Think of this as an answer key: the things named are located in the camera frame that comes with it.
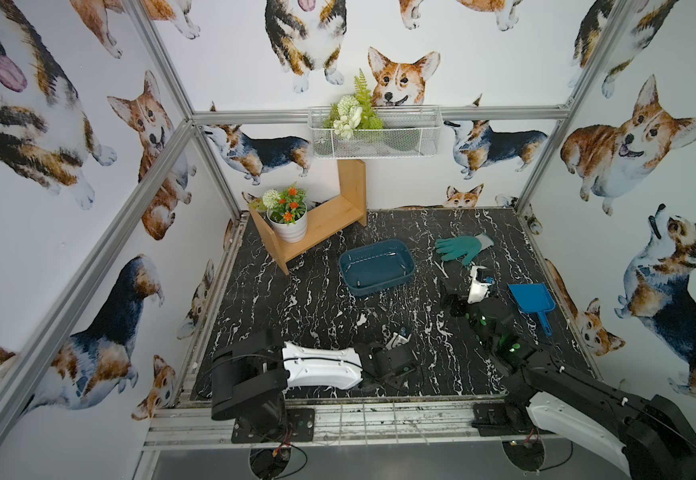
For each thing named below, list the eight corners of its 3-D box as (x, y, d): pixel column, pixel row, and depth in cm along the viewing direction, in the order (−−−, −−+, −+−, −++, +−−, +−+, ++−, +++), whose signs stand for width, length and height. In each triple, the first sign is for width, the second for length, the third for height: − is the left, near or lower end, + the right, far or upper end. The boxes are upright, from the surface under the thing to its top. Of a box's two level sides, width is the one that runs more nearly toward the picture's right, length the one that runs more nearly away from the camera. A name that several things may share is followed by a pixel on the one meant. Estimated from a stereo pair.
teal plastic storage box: (338, 294, 100) (337, 285, 96) (341, 250, 112) (340, 240, 108) (414, 294, 100) (416, 285, 96) (409, 249, 112) (411, 239, 108)
